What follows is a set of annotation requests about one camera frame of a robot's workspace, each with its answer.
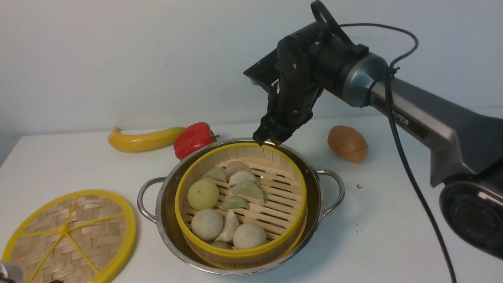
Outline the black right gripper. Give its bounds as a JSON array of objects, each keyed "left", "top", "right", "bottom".
[{"left": 252, "top": 35, "right": 320, "bottom": 146}]

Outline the bamboo steamer basket yellow rim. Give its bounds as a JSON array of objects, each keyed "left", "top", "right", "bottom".
[{"left": 174, "top": 140, "right": 308, "bottom": 270}]

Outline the woven bamboo steamer lid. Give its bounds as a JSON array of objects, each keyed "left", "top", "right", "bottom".
[{"left": 2, "top": 189, "right": 137, "bottom": 283}]

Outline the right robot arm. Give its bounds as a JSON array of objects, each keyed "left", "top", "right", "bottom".
[{"left": 244, "top": 21, "right": 503, "bottom": 259}]

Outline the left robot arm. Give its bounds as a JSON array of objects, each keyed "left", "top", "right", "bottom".
[{"left": 0, "top": 261, "right": 24, "bottom": 283}]

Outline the pink dumpling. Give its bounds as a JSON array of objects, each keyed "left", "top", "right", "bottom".
[{"left": 225, "top": 160, "right": 250, "bottom": 176}]

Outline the white dumpling top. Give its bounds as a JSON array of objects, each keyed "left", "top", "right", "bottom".
[{"left": 228, "top": 170, "right": 261, "bottom": 187}]

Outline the white dumpling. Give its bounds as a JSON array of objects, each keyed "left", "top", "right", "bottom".
[
  {"left": 215, "top": 209, "right": 240, "bottom": 242},
  {"left": 228, "top": 170, "right": 261, "bottom": 187}
]

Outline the green dumpling large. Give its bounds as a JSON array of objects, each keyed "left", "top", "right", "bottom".
[{"left": 232, "top": 181, "right": 265, "bottom": 204}]

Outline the pale green dumpling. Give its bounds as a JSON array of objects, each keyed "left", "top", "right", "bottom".
[{"left": 203, "top": 169, "right": 228, "bottom": 182}]

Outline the green dumpling small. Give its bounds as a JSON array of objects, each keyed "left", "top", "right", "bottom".
[{"left": 221, "top": 195, "right": 250, "bottom": 211}]

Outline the red bell pepper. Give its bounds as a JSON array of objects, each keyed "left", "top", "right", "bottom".
[{"left": 174, "top": 122, "right": 219, "bottom": 161}]

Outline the brown potato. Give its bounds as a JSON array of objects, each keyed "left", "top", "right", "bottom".
[{"left": 327, "top": 125, "right": 369, "bottom": 163}]

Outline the yellow-green round bun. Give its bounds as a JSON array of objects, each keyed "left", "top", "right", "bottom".
[{"left": 187, "top": 180, "right": 219, "bottom": 211}]

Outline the white round bun front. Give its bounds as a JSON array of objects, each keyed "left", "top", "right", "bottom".
[{"left": 232, "top": 223, "right": 266, "bottom": 250}]

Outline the white round bun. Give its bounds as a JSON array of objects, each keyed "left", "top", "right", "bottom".
[
  {"left": 191, "top": 208, "right": 224, "bottom": 242},
  {"left": 232, "top": 223, "right": 266, "bottom": 250}
]

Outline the yellow banana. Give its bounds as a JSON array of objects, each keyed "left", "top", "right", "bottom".
[{"left": 108, "top": 127, "right": 185, "bottom": 153}]

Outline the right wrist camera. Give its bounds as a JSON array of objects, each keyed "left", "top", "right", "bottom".
[{"left": 244, "top": 50, "right": 281, "bottom": 93}]

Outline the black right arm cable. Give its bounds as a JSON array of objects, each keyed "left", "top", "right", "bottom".
[{"left": 339, "top": 23, "right": 457, "bottom": 283}]

